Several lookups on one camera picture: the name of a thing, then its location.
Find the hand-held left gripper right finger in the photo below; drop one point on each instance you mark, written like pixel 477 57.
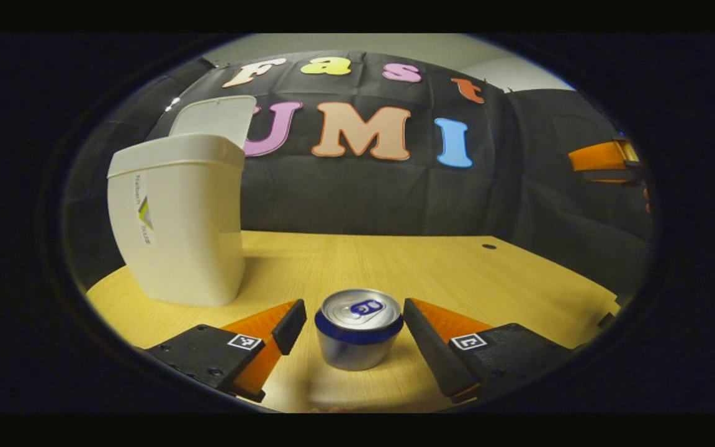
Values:
pixel 432 354

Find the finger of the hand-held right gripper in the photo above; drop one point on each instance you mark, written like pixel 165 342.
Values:
pixel 596 155

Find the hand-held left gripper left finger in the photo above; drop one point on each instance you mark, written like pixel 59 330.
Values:
pixel 290 323

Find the silver blue pop can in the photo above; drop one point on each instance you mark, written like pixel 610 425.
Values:
pixel 357 338

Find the white desktop garbage bin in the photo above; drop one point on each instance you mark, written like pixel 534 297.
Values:
pixel 184 236

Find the wooden desktop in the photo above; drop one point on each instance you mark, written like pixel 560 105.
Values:
pixel 457 273

